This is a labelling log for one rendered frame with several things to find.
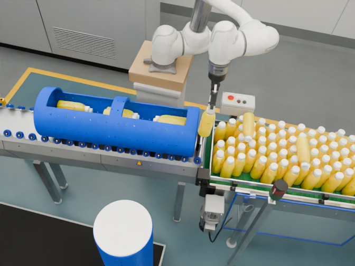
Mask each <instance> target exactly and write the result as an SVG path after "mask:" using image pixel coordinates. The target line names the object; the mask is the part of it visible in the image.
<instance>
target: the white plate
mask: <svg viewBox="0 0 355 266"><path fill-rule="evenodd" d="M151 233H152V220H151V217H150V214H149V213H148V211H147V210H146V208H145V207H143V206H142V205H140V204H139V203H137V202H134V201H130V200H120V201H115V202H112V203H110V204H109V205H107V206H106V207H104V208H103V209H102V210H101V211H100V213H99V214H98V216H97V217H96V220H95V223H94V237H95V240H96V242H97V244H98V246H99V247H100V248H101V249H102V250H103V251H104V252H106V253H108V254H110V255H113V256H116V257H125V256H129V255H132V254H134V253H136V252H138V251H139V250H141V249H142V248H143V247H144V246H145V245H146V243H147V242H148V240H149V239H150V236H151Z"/></svg>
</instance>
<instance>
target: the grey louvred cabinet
mask: <svg viewBox="0 0 355 266"><path fill-rule="evenodd" d="M159 26H160V0H0V46H1V47H5V48H9V49H15V50H19V51H24V52H29V53H34V54H39V55H44V56H48V57H52V58H56V59H62V60H66V61H71V62H76V63H81V64H86V65H90V66H94V67H99V68H103V69H108V70H113V71H118V72H123V73H128V72H129V70H130V67H131V66H132V64H133V62H134V60H135V58H136V56H137V54H138V53H139V51H140V49H141V47H142V45H143V43H144V41H145V40H147V41H152V38H153V35H154V32H155V31H156V29H157V28H158V27H159Z"/></svg>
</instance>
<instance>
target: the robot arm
mask: <svg viewBox="0 0 355 266"><path fill-rule="evenodd" d="M212 7H214V8H216V9H218V10H220V11H221V12H223V13H225V14H227V15H228V16H230V17H232V18H233V19H234V20H236V21H237V22H238V24H239V26H240V28H239V30H237V28H236V26H235V25H234V23H232V22H230V21H221V22H218V23H217V24H216V25H215V26H214V28H213V30H212V32H211V31H210V30H209V29H208V27H207V22H208V19H209V16H210V12H211V9H212ZM278 41H279V34H278V32H277V30H276V29H274V28H273V27H271V26H266V25H265V24H263V23H261V22H260V21H259V20H254V19H253V18H252V17H251V16H250V15H249V14H248V13H247V12H246V11H245V10H244V9H243V8H241V7H240V6H238V5H237V4H235V3H234V2H232V1H230V0H195V3H194V8H193V12H192V17H191V21H190V22H188V23H187V24H186V26H185V27H184V29H183V30H182V31H177V30H176V29H175V28H174V27H172V26H169V25H162V26H160V27H158V28H157V29H156V31H155V32H154V35H153V38H152V46H151V53H152V54H151V58H147V59H144V61H143V62H144V63H146V64H150V68H149V70H148V71H149V72H150V73H153V72H157V73H170V74H176V60H177V58H178V57H180V56H186V55H196V54H201V53H204V52H206V51H208V52H209V61H208V70H209V73H208V77H209V79H210V80H211V93H210V94H211V95H210V98H209V102H208V106H209V107H208V113H210V114H214V109H215V106H216V99H217V95H218V91H219V87H220V82H221V81H223V80H224V79H225V78H226V73H227V72H228V71H229V66H230V62H231V60H233V59H235V58H237V57H240V56H254V55H260V54H264V53H267V52H270V51H271V50H273V49H274V48H275V47H276V46H277V45H278Z"/></svg>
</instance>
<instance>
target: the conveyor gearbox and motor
mask: <svg viewBox="0 0 355 266"><path fill-rule="evenodd" d="M224 212H225V197H224V196H219V195H209V194H206V195H205V199H204V202H203V205H202V206H201V209H200V221H199V228H200V230H201V231H202V232H204V233H207V234H209V239H210V241H211V242H212V243H213V242H214V241H215V240H216V238H217V236H218V234H219V232H220V231H221V230H222V228H221V229H220V230H219V231H218V233H217V235H216V237H215V238H214V240H213V241H212V240H211V237H210V234H214V231H215V229H216V227H217V225H218V223H219V222H220V221H221V220H222V218H223V215H224Z"/></svg>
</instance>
